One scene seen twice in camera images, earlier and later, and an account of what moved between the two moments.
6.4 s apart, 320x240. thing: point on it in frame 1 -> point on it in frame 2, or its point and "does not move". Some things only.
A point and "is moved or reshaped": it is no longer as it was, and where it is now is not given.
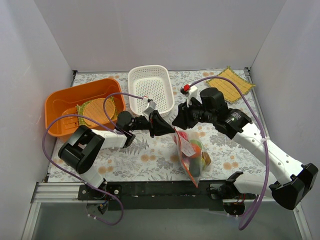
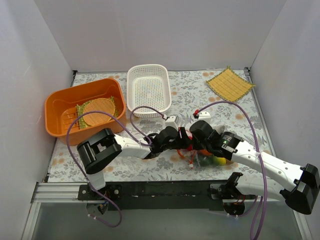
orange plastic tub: [95, 105] does not move
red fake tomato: [184, 134] is moved or reshaped
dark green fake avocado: [194, 166] -> [207, 161]
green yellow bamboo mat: [80, 108] does not move
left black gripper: [152, 123] -> [182, 139]
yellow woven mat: [227, 89] does not move
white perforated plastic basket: [154, 82] does not move
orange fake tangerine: [197, 150] -> [204, 152]
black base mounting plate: [163, 195] does not move
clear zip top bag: [196, 156] is moved or reshaped
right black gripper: [186, 117] -> [198, 144]
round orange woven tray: [94, 109] does not move
